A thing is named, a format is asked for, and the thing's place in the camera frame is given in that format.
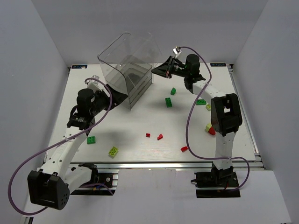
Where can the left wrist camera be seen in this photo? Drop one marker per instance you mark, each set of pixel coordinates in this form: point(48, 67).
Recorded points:
point(94, 84)

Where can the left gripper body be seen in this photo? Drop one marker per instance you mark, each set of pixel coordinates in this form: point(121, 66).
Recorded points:
point(110, 96)

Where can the clear plastic drawer cover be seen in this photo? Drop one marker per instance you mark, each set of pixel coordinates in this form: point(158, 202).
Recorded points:
point(130, 48)

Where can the green flat long brick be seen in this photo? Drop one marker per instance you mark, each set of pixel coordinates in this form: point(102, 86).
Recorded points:
point(200, 102)

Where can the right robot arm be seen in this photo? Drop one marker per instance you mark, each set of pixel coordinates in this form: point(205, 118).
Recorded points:
point(225, 114)

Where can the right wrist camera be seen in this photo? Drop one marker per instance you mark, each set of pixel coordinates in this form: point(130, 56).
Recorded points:
point(177, 51)

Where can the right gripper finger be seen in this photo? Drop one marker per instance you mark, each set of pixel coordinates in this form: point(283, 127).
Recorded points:
point(162, 72)
point(169, 64)

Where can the red rounded brick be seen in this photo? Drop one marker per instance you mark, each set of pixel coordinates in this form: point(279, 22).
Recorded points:
point(211, 131)

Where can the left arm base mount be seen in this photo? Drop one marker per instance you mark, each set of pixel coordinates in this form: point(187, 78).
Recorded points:
point(98, 182)

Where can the lime long brick front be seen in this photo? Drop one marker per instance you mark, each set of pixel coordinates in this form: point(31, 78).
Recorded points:
point(113, 152)

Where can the dark green long brick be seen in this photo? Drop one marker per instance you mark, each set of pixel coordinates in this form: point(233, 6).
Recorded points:
point(168, 102)

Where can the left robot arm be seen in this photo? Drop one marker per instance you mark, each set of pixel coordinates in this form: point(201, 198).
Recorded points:
point(52, 184)

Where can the lime rounded brick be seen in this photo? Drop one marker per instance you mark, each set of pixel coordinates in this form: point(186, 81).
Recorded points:
point(208, 127)

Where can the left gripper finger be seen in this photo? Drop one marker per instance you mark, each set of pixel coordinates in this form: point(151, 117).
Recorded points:
point(117, 96)
point(116, 102)

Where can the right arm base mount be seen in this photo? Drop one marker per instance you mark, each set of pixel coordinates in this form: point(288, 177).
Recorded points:
point(206, 187)

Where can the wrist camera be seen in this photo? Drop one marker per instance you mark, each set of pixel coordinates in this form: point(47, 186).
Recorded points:
point(177, 51)
point(94, 84)

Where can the green square brick left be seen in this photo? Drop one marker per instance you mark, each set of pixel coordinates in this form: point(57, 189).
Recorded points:
point(91, 140)

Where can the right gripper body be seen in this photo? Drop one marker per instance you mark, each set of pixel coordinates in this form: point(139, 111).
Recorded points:
point(170, 68)

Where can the left blue table label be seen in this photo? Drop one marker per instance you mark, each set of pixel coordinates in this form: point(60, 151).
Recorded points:
point(78, 66)

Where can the right blue table label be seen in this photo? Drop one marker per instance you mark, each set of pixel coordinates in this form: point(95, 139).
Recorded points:
point(218, 64)

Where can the red small brick front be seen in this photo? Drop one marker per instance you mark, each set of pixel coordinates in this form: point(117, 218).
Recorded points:
point(183, 149)

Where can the blue table label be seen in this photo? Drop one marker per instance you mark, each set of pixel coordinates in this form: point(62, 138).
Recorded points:
point(218, 64)
point(78, 66)

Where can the lime small brick right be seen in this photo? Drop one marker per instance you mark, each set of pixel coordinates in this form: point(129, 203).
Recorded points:
point(208, 107)

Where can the small green cube brick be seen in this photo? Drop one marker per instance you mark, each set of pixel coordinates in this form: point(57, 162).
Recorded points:
point(173, 91)

